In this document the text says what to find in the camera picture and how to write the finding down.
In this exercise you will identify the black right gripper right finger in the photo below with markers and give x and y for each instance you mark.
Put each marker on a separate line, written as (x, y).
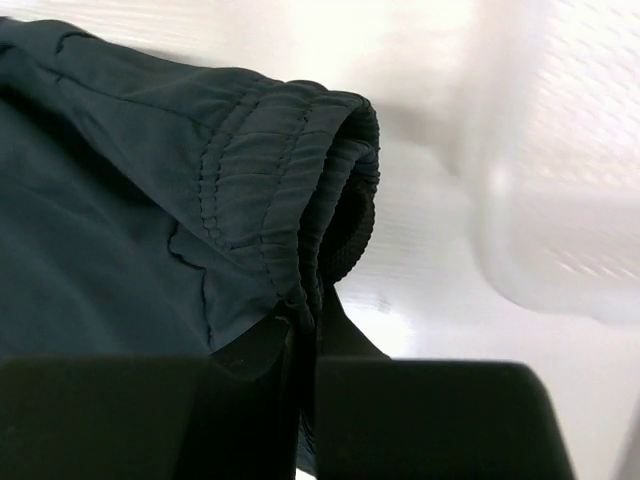
(379, 418)

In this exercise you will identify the dark navy shorts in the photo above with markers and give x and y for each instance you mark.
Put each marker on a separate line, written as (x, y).
(155, 207)

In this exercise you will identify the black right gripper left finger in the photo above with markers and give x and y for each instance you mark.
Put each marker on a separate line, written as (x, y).
(230, 415)

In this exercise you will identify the white perforated plastic basket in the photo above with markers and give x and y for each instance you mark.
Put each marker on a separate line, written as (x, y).
(549, 153)

